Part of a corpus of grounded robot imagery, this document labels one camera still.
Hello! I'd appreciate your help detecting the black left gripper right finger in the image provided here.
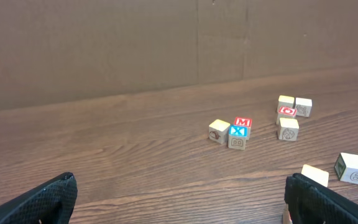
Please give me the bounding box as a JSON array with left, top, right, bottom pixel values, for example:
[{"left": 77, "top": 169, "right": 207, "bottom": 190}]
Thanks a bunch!
[{"left": 284, "top": 173, "right": 358, "bottom": 224}]

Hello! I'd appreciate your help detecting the blue X wooden block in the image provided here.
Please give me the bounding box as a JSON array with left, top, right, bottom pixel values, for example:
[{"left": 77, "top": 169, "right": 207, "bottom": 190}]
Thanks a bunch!
[{"left": 228, "top": 125, "right": 248, "bottom": 150}]

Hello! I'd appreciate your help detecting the yellow wooden block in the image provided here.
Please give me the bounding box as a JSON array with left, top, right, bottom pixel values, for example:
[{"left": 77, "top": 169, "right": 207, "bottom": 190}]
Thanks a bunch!
[
  {"left": 301, "top": 164, "right": 329, "bottom": 187},
  {"left": 209, "top": 119, "right": 231, "bottom": 144}
]

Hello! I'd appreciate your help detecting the red M wooden block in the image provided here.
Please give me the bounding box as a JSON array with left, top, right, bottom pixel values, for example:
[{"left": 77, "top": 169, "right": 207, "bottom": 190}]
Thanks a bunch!
[{"left": 234, "top": 117, "right": 252, "bottom": 140}]

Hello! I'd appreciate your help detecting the yellow top wooden block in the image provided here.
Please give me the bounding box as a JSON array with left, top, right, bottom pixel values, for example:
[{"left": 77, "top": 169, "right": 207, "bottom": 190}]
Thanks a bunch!
[{"left": 209, "top": 119, "right": 231, "bottom": 144}]

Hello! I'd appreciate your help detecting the yellow top turtle block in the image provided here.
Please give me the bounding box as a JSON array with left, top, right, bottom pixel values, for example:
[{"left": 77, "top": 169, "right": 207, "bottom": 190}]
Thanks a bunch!
[{"left": 277, "top": 118, "right": 300, "bottom": 141}]

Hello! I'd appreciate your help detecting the yellow top far block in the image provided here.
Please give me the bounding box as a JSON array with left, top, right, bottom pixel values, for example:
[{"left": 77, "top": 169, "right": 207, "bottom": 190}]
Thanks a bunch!
[{"left": 277, "top": 95, "right": 295, "bottom": 112}]

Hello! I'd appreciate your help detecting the plain white far block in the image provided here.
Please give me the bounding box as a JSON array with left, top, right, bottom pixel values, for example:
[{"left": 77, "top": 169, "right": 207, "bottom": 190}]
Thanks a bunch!
[{"left": 295, "top": 98, "right": 313, "bottom": 118}]

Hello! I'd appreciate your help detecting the red C wooden block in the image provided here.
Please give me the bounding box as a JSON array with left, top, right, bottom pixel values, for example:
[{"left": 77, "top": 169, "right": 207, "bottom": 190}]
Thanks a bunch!
[{"left": 275, "top": 106, "right": 297, "bottom": 125}]

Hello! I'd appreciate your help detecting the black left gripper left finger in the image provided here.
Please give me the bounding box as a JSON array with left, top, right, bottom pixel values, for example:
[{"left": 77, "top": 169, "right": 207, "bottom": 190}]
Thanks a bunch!
[{"left": 0, "top": 172, "right": 78, "bottom": 224}]

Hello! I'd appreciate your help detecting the white number six block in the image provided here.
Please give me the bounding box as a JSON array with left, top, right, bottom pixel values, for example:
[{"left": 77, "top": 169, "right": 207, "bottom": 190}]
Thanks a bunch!
[{"left": 334, "top": 152, "right": 358, "bottom": 185}]

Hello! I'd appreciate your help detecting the cardboard back wall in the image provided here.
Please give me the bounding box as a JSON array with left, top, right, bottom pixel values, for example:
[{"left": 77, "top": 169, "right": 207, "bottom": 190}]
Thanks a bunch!
[{"left": 0, "top": 0, "right": 358, "bottom": 110}]

